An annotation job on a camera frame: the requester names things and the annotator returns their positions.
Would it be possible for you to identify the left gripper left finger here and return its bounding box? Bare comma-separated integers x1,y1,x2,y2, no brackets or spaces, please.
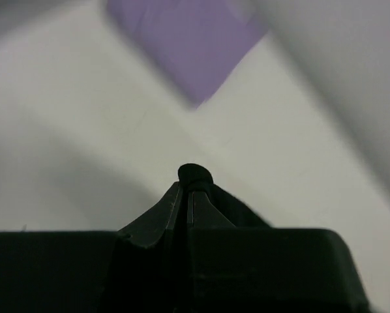
0,183,182,312

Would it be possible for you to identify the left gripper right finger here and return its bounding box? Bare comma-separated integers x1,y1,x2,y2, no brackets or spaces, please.
187,192,370,312

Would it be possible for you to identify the black garment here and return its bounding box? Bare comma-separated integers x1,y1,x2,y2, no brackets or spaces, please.
178,164,271,229

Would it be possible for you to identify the purple t shirt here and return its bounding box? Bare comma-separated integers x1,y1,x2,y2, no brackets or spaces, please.
106,1,269,106

